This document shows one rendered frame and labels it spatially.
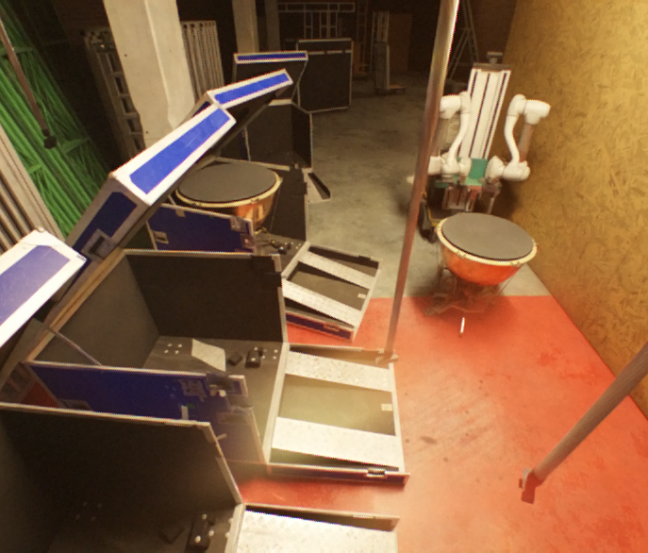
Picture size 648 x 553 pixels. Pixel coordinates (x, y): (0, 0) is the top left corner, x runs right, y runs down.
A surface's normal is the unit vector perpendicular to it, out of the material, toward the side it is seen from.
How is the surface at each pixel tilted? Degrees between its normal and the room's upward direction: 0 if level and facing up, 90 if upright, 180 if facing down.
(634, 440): 0
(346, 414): 2
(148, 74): 90
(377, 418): 2
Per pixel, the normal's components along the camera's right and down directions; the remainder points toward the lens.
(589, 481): 0.00, -0.79
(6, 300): 0.72, -0.51
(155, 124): 0.01, 0.62
